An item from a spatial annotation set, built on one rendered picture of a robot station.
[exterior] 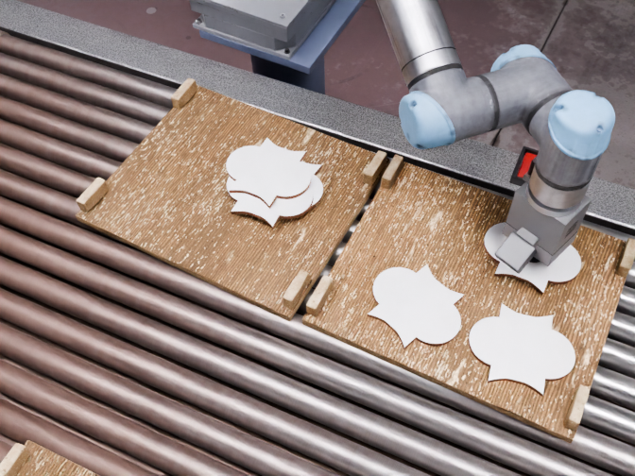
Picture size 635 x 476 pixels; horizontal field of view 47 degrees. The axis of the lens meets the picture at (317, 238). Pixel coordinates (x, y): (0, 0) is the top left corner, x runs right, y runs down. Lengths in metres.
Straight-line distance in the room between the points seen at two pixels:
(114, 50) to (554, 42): 1.90
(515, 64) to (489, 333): 0.38
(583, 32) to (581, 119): 2.19
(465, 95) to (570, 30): 2.16
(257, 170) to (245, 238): 0.12
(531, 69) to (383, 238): 0.36
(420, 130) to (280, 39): 0.65
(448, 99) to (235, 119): 0.52
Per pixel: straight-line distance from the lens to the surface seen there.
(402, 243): 1.17
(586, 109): 0.95
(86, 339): 1.16
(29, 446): 1.10
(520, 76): 0.99
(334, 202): 1.21
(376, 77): 2.79
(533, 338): 1.11
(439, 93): 0.95
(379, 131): 1.35
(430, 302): 1.11
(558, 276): 1.16
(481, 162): 1.32
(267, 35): 1.54
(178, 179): 1.28
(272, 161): 1.23
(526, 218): 1.08
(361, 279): 1.13
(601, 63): 2.99
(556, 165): 0.97
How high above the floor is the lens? 1.90
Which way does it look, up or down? 55 degrees down
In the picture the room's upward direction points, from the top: 3 degrees counter-clockwise
